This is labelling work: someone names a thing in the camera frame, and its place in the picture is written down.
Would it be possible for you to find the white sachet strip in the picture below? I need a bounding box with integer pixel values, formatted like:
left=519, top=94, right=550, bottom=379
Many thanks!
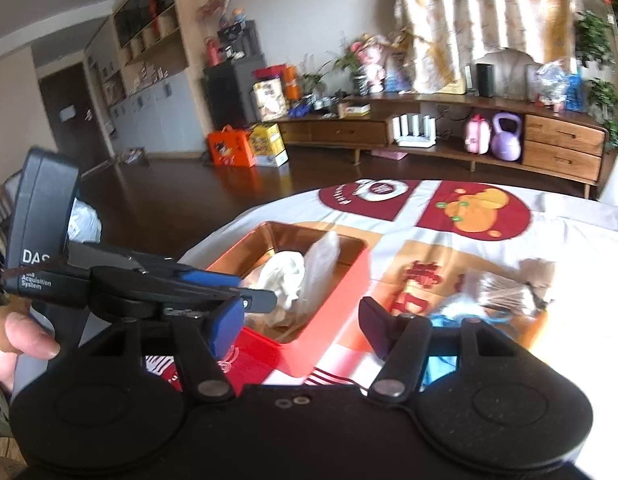
left=297, top=231, right=341, bottom=316

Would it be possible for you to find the blue plastic glove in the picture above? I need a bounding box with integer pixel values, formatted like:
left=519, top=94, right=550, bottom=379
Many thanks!
left=421, top=314, right=516, bottom=391

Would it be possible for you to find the bag of wooden sticks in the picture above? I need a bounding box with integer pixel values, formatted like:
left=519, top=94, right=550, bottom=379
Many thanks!
left=462, top=270, right=548, bottom=316

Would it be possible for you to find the floral patterned curtain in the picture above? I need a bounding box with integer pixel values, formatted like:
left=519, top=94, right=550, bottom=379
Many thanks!
left=395, top=0, right=576, bottom=94

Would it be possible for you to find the printed white tablecloth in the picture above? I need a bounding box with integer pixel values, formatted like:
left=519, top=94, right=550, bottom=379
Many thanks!
left=143, top=178, right=618, bottom=480

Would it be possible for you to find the person's left hand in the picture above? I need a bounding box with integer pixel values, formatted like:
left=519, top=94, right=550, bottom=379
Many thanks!
left=0, top=302, right=61, bottom=393

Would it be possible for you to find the purple kettlebell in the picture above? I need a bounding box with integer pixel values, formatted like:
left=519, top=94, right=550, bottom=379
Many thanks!
left=491, top=112, right=522, bottom=162

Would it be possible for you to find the white wifi router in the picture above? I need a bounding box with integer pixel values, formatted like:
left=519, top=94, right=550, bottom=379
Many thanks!
left=391, top=114, right=436, bottom=148

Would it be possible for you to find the pink flower bouquet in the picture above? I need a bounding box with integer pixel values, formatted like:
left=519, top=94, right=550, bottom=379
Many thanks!
left=346, top=36, right=405, bottom=96

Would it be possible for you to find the orange gift box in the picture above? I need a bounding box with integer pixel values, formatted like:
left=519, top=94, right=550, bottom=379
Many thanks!
left=207, top=126, right=256, bottom=168

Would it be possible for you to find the wooden tv cabinet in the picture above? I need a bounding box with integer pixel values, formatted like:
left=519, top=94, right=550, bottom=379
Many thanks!
left=277, top=94, right=606, bottom=198

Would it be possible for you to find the potted green tree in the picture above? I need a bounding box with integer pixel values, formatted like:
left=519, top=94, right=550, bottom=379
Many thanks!
left=574, top=0, right=618, bottom=206

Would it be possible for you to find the black cylindrical speaker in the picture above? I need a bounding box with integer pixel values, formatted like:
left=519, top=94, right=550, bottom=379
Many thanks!
left=475, top=63, right=495, bottom=98

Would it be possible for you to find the white cloth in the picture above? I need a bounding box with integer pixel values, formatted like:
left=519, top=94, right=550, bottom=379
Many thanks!
left=242, top=252, right=305, bottom=326

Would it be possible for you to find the cartoon printed plastic bag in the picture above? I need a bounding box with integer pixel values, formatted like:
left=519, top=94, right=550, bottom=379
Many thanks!
left=431, top=292, right=484, bottom=320

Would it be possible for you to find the clear plastic bag of items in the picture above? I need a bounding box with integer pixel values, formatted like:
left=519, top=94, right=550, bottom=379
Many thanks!
left=534, top=61, right=569, bottom=112

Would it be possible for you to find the yellow carton box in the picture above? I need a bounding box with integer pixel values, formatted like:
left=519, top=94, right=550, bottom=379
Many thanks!
left=248, top=124, right=288, bottom=168

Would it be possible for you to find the red metal tin box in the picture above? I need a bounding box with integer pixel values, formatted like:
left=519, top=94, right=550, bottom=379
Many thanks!
left=208, top=221, right=372, bottom=387

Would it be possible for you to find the black cabinet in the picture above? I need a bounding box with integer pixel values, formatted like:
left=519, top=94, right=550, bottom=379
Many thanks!
left=203, top=20, right=266, bottom=130

